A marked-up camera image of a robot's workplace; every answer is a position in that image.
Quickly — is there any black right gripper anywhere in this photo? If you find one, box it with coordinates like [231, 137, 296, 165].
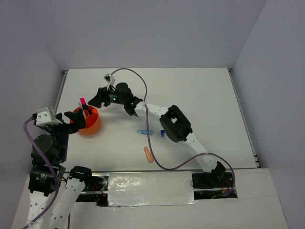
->
[88, 85, 126, 109]

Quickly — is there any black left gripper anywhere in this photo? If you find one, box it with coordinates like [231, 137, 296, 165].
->
[44, 107, 86, 161]

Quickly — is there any pink highlighter black body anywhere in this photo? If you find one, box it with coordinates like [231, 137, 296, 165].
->
[80, 97, 91, 115]

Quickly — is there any light blue correction tape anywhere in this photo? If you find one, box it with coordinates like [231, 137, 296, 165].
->
[137, 129, 153, 135]

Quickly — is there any blue glue bottle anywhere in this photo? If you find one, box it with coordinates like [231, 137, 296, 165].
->
[160, 129, 165, 137]

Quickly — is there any green clear pen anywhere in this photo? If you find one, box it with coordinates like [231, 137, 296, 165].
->
[78, 102, 86, 119]

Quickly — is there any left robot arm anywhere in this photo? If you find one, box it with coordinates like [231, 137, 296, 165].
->
[23, 107, 93, 229]

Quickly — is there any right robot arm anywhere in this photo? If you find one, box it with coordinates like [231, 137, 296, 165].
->
[88, 83, 215, 171]

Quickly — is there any orange round pen holder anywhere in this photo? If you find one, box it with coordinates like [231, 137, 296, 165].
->
[78, 105, 102, 136]

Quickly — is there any salmon pink eraser stick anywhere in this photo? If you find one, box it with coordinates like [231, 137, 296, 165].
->
[143, 146, 154, 163]

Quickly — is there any silver foil covered plate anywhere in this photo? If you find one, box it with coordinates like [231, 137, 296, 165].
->
[108, 171, 195, 207]

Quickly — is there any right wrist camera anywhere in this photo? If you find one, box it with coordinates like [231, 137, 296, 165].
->
[104, 73, 116, 90]

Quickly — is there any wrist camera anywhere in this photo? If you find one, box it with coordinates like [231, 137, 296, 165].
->
[34, 107, 62, 127]
[104, 73, 116, 90]

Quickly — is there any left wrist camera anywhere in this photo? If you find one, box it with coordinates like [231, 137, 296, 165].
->
[34, 107, 62, 127]

